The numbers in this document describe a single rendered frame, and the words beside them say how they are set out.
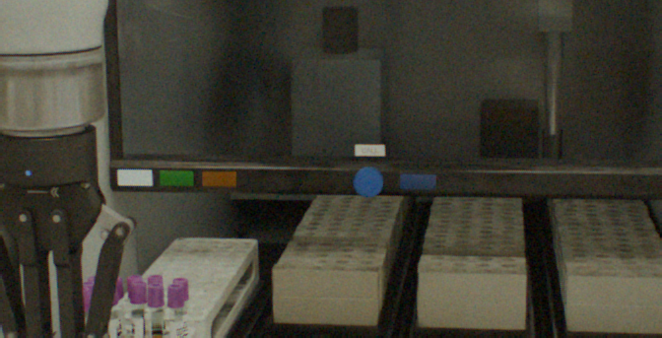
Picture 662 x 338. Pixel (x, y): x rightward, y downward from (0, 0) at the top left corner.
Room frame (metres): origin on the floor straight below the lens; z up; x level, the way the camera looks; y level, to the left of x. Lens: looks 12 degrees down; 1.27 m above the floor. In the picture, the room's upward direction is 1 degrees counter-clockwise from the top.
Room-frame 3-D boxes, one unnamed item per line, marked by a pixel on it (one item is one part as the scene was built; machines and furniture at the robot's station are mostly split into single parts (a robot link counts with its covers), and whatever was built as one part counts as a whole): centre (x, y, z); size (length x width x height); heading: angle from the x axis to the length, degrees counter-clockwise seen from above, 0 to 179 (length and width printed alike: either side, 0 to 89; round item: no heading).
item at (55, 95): (0.92, 0.21, 1.13); 0.09 x 0.09 x 0.06
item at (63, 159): (0.92, 0.21, 1.06); 0.08 x 0.07 x 0.09; 82
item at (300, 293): (1.30, 0.00, 0.85); 0.12 x 0.02 x 0.06; 83
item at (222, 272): (1.33, 0.15, 0.83); 0.30 x 0.10 x 0.06; 172
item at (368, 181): (1.26, -0.04, 0.98); 0.03 x 0.01 x 0.03; 82
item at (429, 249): (1.37, -0.16, 0.85); 0.12 x 0.02 x 0.06; 82
